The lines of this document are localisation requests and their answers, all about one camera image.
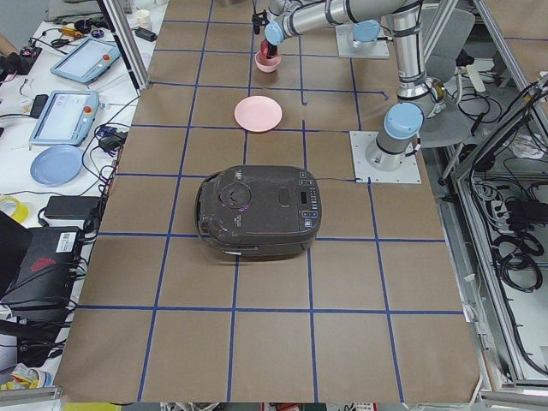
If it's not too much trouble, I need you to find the red apple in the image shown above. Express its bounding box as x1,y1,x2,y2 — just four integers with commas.
260,39,269,58

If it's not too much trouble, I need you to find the pink bowl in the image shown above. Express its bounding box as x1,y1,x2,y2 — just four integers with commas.
254,51,282,74

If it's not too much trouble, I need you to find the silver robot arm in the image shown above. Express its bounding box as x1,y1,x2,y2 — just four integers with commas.
261,1,444,158

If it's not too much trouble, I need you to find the pink plate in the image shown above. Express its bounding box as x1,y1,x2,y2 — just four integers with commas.
234,96,283,133

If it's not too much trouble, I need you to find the blue plate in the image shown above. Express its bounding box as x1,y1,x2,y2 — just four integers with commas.
30,145,83,187

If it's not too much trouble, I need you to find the purple white cup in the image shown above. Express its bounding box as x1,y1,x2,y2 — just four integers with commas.
135,9,152,30

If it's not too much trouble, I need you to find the dark rice cooker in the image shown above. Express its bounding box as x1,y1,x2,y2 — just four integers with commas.
194,165,322,258

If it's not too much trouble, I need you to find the white chair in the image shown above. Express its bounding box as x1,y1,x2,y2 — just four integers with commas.
420,9,475,148

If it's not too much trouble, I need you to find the far blue teach pendant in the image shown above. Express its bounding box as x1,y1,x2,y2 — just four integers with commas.
50,39,121,84

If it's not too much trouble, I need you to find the blue teach pendant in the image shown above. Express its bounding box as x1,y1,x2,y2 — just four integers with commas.
50,39,121,84
29,91,99,146

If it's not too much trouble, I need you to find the near blue teach pendant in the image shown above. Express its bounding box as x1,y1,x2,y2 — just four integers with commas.
29,91,99,146

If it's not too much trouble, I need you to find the black power adapter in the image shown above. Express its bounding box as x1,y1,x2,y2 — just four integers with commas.
38,196,99,227

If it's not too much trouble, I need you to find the yellow tape roll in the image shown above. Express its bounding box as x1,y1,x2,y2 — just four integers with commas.
0,196,29,223

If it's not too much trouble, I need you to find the black computer box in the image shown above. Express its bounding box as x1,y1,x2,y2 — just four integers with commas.
1,227,84,310

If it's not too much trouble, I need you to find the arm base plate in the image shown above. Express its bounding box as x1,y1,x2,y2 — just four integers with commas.
349,131,421,184
336,25,390,59

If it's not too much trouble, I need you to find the aluminium frame post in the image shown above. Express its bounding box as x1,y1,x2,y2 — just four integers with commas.
97,0,150,91

